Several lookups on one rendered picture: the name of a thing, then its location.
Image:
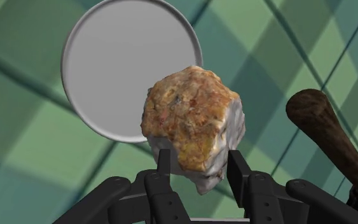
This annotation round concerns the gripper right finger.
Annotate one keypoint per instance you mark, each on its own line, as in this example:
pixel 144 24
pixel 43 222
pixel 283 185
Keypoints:
pixel 260 198

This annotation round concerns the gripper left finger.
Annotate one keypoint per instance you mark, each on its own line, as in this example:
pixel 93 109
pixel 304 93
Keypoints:
pixel 161 198

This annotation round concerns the orange and white rough lump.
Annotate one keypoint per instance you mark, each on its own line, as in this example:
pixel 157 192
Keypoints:
pixel 194 124

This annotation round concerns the grey round plate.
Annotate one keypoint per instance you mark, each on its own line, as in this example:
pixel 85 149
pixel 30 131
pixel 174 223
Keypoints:
pixel 119 68

